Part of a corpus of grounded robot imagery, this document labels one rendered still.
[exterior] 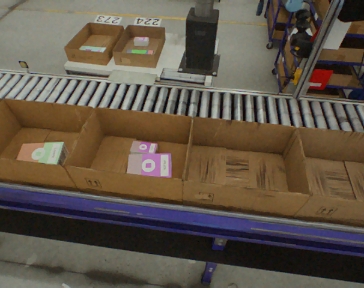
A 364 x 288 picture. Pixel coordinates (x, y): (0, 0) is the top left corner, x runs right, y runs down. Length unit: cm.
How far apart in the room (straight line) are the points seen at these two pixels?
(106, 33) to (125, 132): 122
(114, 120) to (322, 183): 86
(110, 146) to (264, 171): 64
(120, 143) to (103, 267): 96
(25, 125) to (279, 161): 112
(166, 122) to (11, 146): 68
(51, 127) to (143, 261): 102
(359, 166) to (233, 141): 52
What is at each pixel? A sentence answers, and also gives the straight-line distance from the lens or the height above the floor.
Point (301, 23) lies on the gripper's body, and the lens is 187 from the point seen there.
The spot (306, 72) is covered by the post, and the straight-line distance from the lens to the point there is 159.
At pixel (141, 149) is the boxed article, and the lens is 103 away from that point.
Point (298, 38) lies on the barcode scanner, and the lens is 152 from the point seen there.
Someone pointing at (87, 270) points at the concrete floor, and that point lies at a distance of 187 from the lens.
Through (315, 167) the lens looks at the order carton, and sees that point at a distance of 116.
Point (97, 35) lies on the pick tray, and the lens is 225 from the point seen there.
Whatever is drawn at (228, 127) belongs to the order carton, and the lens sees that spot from 101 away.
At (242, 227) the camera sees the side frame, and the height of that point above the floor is 91.
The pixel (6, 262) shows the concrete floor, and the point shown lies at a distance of 210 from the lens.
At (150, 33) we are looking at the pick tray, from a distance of 211.
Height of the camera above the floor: 173
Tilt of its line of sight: 51 degrees down
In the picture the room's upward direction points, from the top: straight up
